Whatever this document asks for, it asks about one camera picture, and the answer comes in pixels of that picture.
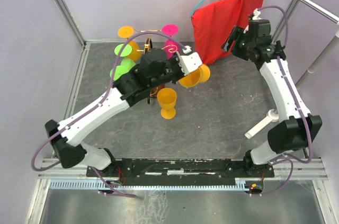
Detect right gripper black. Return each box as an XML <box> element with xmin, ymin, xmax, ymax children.
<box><xmin>220</xmin><ymin>25</ymin><xmax>255</xmax><ymax>61</ymax></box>

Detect magenta wine glass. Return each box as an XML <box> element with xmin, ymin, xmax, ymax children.
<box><xmin>162</xmin><ymin>24</ymin><xmax>179</xmax><ymax>59</ymax></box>

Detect metal clothes rail stand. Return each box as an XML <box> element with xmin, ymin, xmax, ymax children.
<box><xmin>244</xmin><ymin>0</ymin><xmax>339</xmax><ymax>139</ymax></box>

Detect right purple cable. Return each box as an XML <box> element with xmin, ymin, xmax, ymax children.
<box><xmin>248</xmin><ymin>5</ymin><xmax>315</xmax><ymax>196</ymax></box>

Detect red cloth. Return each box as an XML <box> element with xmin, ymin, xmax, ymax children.
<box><xmin>191</xmin><ymin>0</ymin><xmax>264</xmax><ymax>65</ymax></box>

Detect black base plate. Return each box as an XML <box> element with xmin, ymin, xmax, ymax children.
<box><xmin>100</xmin><ymin>158</ymin><xmax>274</xmax><ymax>186</ymax></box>

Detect orange wine glass front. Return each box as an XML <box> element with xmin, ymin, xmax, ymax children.
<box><xmin>179</xmin><ymin>64</ymin><xmax>211</xmax><ymax>88</ymax></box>

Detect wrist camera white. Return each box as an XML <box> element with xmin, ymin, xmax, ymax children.
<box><xmin>179</xmin><ymin>46</ymin><xmax>202</xmax><ymax>76</ymax></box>
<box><xmin>249</xmin><ymin>8</ymin><xmax>262</xmax><ymax>21</ymax></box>

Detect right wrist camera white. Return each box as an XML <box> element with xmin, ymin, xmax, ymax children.
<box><xmin>249</xmin><ymin>8</ymin><xmax>262</xmax><ymax>21</ymax></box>

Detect green wine glass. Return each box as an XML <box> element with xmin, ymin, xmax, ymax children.
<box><xmin>110</xmin><ymin>66</ymin><xmax>125</xmax><ymax>80</ymax></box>
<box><xmin>119</xmin><ymin>44</ymin><xmax>136</xmax><ymax>73</ymax></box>

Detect white cable duct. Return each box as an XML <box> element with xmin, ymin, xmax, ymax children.
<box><xmin>50</xmin><ymin>176</ymin><xmax>264</xmax><ymax>192</ymax></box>

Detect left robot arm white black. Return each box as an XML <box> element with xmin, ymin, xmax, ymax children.
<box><xmin>45</xmin><ymin>48</ymin><xmax>202</xmax><ymax>176</ymax></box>

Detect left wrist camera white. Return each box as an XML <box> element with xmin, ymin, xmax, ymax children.
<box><xmin>179</xmin><ymin>46</ymin><xmax>202</xmax><ymax>76</ymax></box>

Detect orange wine glass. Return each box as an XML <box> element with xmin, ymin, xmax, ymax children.
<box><xmin>179</xmin><ymin>64</ymin><xmax>211</xmax><ymax>88</ymax></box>
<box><xmin>118</xmin><ymin>26</ymin><xmax>141</xmax><ymax>61</ymax></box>
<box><xmin>157</xmin><ymin>88</ymin><xmax>177</xmax><ymax>120</ymax></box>

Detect gold wine glass rack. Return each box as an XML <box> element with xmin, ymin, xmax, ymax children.
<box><xmin>135</xmin><ymin>37</ymin><xmax>174</xmax><ymax>104</ymax></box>

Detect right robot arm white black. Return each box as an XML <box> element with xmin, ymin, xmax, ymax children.
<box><xmin>221</xmin><ymin>19</ymin><xmax>323</xmax><ymax>177</ymax></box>

